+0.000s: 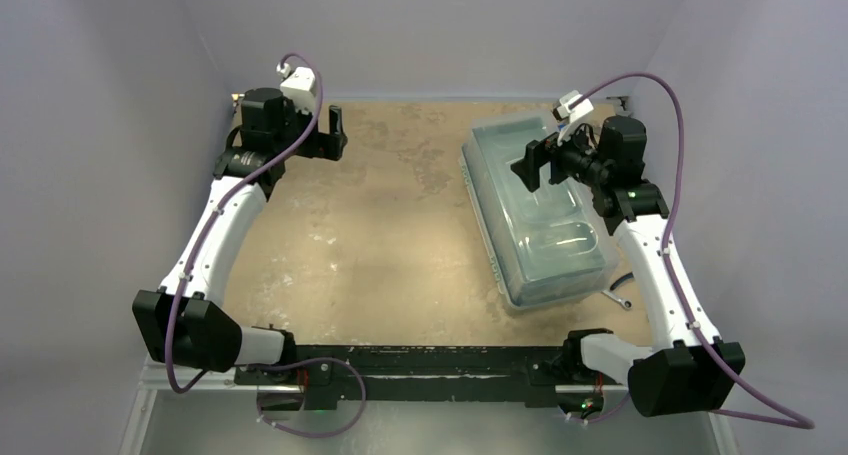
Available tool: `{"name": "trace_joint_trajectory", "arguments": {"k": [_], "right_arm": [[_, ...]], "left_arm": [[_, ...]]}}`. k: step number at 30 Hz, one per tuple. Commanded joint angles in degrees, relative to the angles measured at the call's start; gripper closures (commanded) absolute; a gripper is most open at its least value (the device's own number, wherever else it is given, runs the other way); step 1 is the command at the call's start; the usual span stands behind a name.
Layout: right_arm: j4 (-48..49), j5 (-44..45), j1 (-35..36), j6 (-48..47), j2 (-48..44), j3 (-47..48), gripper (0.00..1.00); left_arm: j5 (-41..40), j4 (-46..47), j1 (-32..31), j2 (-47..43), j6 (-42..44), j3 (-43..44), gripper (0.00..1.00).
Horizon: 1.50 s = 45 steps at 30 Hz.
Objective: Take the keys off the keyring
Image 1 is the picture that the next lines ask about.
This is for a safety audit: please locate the translucent green plastic storage box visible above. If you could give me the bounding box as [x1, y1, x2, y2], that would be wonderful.
[460, 110, 619, 311]

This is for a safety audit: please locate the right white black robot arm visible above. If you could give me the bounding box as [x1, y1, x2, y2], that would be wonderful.
[510, 116, 746, 417]

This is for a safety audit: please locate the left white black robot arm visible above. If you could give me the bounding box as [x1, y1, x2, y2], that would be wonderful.
[132, 88, 348, 384]

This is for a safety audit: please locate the silver wrench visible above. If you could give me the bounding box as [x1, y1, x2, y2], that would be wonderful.
[602, 290, 633, 310]

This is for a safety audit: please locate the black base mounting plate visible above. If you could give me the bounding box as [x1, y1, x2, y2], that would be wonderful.
[234, 345, 619, 410]

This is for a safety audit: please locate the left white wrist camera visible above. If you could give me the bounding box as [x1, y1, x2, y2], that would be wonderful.
[277, 62, 317, 115]

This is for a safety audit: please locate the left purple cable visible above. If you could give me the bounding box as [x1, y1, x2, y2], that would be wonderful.
[162, 52, 368, 440]

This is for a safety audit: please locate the purple cable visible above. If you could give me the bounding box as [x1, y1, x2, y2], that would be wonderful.
[162, 52, 368, 440]
[566, 72, 816, 431]

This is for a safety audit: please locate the aluminium frame rail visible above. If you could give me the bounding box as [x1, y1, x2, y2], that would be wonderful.
[118, 356, 235, 455]

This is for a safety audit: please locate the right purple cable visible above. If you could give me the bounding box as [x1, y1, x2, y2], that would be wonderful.
[566, 72, 816, 431]

